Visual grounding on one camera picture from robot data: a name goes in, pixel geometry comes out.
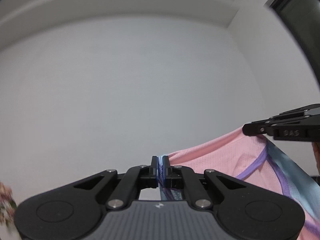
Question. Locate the pink artificial flowers vase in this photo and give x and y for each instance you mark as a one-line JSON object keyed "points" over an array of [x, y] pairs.
{"points": [[8, 206]]}

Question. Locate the pink and blue mesh garment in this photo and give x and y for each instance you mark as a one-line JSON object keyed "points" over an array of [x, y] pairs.
{"points": [[239, 187]]}

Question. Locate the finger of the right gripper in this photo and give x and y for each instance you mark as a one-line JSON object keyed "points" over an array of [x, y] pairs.
{"points": [[258, 128]]}

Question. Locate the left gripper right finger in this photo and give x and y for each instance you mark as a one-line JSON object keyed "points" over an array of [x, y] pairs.
{"points": [[172, 175]]}

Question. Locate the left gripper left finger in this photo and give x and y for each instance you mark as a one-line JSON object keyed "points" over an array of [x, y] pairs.
{"points": [[148, 176]]}

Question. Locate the person right hand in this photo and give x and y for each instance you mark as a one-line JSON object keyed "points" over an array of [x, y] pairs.
{"points": [[316, 151]]}

